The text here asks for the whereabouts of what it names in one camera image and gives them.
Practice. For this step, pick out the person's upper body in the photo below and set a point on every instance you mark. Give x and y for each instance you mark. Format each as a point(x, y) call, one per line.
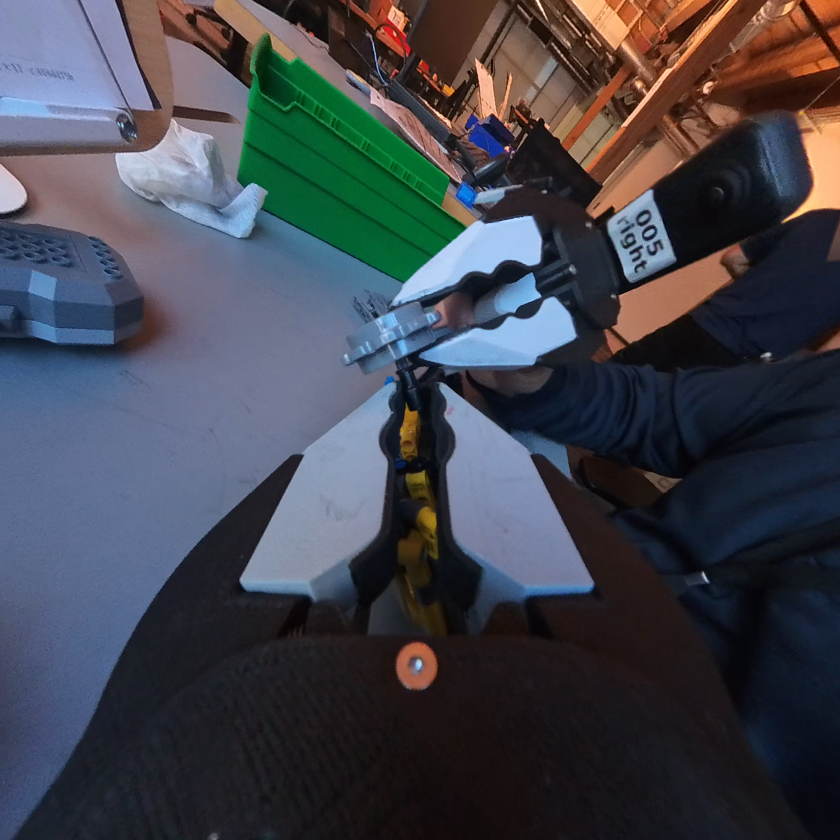
point(774, 590)

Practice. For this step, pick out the grey track strip right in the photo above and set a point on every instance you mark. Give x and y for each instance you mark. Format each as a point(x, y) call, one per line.
point(371, 307)

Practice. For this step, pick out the yellow black toy car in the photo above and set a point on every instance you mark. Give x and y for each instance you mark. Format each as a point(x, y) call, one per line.
point(420, 544)

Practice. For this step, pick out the grey toothed wheel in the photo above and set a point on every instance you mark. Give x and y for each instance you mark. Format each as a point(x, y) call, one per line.
point(387, 331)

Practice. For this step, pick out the green plastic bin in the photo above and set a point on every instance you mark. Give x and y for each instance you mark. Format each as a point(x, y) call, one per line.
point(341, 170)

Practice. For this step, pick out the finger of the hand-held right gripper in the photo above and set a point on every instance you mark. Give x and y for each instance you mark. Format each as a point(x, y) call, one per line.
point(479, 249)
point(512, 338)

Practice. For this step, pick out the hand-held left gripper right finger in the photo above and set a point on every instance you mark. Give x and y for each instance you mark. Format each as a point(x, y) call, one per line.
point(518, 512)

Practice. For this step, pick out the printed instruction sheet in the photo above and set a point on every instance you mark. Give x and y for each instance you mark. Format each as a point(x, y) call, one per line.
point(52, 46)

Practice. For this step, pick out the small blue translucent box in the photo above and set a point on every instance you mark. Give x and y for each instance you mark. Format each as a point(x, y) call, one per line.
point(466, 193)

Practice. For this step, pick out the printed paper sheet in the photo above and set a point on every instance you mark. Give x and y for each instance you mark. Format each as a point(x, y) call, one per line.
point(407, 124)

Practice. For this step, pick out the crumpled white tissue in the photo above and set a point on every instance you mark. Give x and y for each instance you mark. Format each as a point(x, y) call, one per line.
point(190, 184)

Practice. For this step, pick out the grey building block assembly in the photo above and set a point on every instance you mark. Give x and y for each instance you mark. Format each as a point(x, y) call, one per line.
point(59, 289)

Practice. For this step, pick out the instruction sheet on stand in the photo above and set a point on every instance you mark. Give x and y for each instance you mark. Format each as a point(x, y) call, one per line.
point(151, 65)

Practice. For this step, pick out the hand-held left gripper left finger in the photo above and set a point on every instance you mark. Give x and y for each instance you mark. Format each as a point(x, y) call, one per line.
point(321, 512)

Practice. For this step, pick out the person's right hand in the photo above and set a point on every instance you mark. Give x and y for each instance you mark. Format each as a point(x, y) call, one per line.
point(512, 380)

